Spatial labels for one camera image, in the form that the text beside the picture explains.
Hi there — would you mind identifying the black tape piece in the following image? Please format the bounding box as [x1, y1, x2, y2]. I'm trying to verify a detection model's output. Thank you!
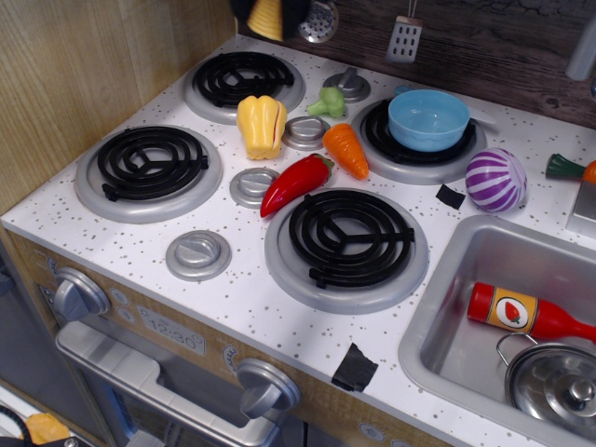
[332, 343, 378, 392]
[436, 184, 466, 210]

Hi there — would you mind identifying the red toy chili pepper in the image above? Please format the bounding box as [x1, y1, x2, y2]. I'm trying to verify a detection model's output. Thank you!
[260, 154, 334, 218]

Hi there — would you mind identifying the black tape piece back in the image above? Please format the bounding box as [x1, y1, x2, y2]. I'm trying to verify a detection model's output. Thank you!
[436, 184, 466, 210]

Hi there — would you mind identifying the yellow toy bell pepper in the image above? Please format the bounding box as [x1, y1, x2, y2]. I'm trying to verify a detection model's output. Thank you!
[237, 96, 287, 160]

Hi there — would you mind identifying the silver oven knob left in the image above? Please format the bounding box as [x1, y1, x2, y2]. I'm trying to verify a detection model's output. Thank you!
[53, 266, 111, 321]

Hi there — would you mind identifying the silver oven knob right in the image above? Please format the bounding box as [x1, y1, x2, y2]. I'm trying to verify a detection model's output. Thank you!
[237, 358, 301, 419]

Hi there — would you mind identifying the silver stovetop knob upper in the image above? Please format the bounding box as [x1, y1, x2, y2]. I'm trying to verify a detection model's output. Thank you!
[282, 116, 331, 151]

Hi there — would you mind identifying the black burner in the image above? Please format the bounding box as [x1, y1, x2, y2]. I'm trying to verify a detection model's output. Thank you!
[352, 100, 487, 185]
[75, 126, 223, 224]
[264, 188, 429, 315]
[183, 51, 305, 125]

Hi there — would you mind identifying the red toy ketchup bottle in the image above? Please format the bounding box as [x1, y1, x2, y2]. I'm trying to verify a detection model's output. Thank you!
[467, 282, 595, 344]

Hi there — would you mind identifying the silver stovetop knob back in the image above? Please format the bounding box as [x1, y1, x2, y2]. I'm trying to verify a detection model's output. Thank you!
[323, 67, 371, 103]

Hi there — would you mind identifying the silver toy sink basin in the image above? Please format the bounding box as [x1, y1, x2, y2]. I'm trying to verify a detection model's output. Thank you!
[399, 216, 595, 446]

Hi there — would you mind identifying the steel toy pot with lid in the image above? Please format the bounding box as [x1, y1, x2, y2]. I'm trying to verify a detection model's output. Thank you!
[495, 332, 595, 439]

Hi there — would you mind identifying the purple striped toy onion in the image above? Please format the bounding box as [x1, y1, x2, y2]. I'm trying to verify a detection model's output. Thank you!
[465, 147, 527, 213]

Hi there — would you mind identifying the yellow object lower left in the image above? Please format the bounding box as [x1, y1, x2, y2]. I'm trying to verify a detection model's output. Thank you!
[25, 413, 71, 445]

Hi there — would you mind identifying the hanging silver skimmer spoon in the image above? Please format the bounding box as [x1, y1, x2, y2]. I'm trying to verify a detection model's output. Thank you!
[299, 1, 339, 44]

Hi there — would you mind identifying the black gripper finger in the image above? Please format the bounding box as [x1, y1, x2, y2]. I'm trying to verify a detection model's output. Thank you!
[229, 0, 255, 22]
[281, 0, 310, 40]

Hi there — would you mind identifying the black tape piece front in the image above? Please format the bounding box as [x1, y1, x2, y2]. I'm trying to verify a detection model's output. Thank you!
[332, 343, 378, 392]

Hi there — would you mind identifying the back left black burner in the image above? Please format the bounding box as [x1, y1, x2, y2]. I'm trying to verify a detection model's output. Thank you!
[183, 51, 305, 125]

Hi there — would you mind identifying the hanging silver spatula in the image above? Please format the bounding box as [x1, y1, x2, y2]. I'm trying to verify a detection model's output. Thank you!
[386, 1, 424, 63]

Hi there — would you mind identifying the back right black burner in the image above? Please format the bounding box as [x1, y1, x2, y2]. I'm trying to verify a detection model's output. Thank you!
[352, 100, 487, 185]

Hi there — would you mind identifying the green toy broccoli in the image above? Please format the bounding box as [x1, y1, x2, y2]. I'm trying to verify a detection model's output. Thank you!
[306, 87, 345, 118]

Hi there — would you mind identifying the silver stovetop knob middle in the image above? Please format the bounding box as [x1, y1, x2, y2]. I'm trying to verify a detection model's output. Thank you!
[229, 167, 279, 210]

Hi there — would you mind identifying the light blue plastic bowl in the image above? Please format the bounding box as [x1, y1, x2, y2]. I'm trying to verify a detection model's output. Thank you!
[387, 89, 470, 153]

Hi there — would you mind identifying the front right black burner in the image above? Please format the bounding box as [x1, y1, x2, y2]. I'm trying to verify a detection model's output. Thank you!
[264, 188, 429, 315]

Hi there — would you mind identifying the silver oven door handle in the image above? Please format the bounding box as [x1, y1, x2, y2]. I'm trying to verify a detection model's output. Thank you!
[56, 322, 279, 446]

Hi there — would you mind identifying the front left black burner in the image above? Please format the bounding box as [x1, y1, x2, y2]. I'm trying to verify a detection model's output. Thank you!
[75, 126, 223, 224]

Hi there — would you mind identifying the orange toy carrot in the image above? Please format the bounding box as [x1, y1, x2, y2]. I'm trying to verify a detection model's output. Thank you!
[322, 123, 369, 180]

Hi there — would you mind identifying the silver stovetop knob front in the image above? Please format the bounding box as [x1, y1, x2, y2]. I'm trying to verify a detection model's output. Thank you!
[165, 230, 232, 282]

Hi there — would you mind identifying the toy carrot with green top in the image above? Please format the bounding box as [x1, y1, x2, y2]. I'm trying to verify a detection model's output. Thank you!
[546, 154, 596, 183]

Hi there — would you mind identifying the silver oven knob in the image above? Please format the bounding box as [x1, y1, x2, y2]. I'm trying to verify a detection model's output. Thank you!
[237, 358, 301, 419]
[53, 266, 111, 321]

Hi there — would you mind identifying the yellow toy corn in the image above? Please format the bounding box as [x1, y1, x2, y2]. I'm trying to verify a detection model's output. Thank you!
[247, 0, 283, 41]

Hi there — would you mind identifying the silver stovetop knob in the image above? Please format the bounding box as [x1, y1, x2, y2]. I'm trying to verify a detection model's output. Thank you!
[282, 116, 331, 151]
[229, 167, 279, 210]
[323, 67, 371, 103]
[165, 230, 232, 282]

